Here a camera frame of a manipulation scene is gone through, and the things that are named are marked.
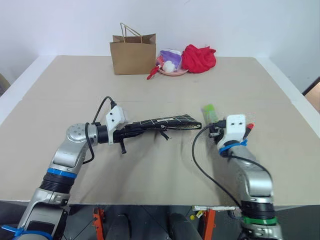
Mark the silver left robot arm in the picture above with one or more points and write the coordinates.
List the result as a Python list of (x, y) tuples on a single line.
[(67, 152)]

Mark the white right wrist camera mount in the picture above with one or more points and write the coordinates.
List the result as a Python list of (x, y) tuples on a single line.
[(235, 130)]

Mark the white label strip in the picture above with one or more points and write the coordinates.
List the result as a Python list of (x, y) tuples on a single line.
[(215, 208)]

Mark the orange metal frame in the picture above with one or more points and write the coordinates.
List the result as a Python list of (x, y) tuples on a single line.
[(98, 222), (210, 225)]

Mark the brown board with dark frame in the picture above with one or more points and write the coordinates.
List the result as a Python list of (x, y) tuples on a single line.
[(315, 97)]

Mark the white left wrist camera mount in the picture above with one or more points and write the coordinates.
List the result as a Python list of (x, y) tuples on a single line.
[(115, 117)]

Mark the purple and white bag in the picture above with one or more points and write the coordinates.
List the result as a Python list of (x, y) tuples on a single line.
[(172, 58)]

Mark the pink plate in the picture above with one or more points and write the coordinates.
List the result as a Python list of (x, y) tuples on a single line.
[(175, 73)]

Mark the red clip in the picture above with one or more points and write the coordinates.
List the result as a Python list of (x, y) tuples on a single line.
[(151, 74)]

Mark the brown paper bag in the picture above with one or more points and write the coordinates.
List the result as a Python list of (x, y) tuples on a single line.
[(132, 57)]

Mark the black grid pouch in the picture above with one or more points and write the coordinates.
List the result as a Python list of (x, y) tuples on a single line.
[(180, 121)]

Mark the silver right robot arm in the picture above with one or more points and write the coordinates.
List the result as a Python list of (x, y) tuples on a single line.
[(257, 180)]

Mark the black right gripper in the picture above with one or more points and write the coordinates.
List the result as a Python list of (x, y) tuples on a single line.
[(216, 131)]

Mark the small yellow object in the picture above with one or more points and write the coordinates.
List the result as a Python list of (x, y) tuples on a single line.
[(192, 217)]

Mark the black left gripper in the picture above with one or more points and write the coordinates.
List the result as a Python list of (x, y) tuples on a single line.
[(125, 135)]

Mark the white fluffy ball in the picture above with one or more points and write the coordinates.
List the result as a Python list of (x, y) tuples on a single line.
[(168, 66)]

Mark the red cloth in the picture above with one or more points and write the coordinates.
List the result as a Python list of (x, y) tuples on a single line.
[(197, 60)]

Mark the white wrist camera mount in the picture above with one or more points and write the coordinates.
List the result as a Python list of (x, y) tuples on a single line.
[(115, 117), (235, 130)]

